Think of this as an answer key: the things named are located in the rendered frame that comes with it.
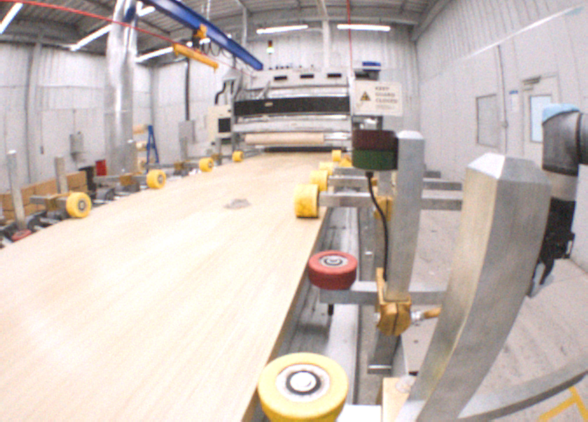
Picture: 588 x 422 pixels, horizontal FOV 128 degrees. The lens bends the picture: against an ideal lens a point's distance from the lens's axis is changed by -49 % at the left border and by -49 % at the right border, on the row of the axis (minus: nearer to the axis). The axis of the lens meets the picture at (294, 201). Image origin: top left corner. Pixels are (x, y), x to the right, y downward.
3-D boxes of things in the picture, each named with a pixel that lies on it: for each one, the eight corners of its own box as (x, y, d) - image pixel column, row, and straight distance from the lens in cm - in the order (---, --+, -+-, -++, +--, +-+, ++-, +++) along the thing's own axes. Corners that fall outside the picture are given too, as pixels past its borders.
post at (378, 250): (377, 312, 80) (393, 130, 64) (378, 320, 77) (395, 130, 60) (365, 312, 79) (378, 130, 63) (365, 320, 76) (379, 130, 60)
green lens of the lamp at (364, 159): (392, 165, 40) (393, 149, 40) (399, 170, 34) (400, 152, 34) (351, 163, 40) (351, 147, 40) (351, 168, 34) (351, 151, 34)
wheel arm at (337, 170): (438, 178, 125) (438, 169, 124) (440, 179, 121) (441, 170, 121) (325, 173, 119) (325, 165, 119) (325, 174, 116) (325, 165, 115)
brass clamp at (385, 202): (391, 206, 74) (392, 186, 73) (399, 222, 61) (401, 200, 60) (368, 205, 73) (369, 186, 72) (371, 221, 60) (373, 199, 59)
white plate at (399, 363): (389, 333, 63) (397, 296, 57) (395, 433, 47) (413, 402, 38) (387, 333, 63) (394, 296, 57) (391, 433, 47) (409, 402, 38)
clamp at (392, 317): (398, 291, 55) (402, 268, 52) (407, 336, 44) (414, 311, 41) (369, 290, 54) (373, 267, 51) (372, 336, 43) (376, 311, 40)
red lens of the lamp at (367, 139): (393, 147, 40) (393, 131, 40) (400, 150, 34) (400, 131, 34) (351, 145, 40) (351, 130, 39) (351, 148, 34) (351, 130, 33)
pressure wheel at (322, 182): (327, 165, 93) (325, 181, 87) (329, 183, 98) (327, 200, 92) (310, 165, 94) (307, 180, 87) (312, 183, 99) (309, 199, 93)
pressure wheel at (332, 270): (353, 302, 54) (358, 249, 49) (352, 328, 48) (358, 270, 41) (311, 299, 55) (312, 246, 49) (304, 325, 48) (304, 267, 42)
